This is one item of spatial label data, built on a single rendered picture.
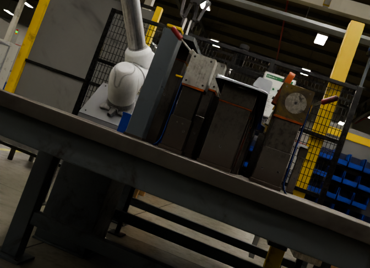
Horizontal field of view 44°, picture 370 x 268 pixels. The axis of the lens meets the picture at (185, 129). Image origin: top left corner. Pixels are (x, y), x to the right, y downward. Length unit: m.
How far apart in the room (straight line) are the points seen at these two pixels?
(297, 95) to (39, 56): 3.77
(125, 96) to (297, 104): 1.17
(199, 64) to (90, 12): 3.40
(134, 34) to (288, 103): 1.21
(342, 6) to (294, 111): 5.33
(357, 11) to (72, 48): 3.94
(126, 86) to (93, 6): 2.58
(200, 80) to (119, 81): 0.91
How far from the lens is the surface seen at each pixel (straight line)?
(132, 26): 2.54
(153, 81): 1.76
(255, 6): 12.55
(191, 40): 1.89
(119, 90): 2.49
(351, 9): 6.89
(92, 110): 2.60
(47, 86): 4.93
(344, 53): 3.43
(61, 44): 4.97
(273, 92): 3.27
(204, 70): 1.63
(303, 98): 1.61
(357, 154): 4.76
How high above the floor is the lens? 0.71
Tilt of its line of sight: 3 degrees up
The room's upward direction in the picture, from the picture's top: 20 degrees clockwise
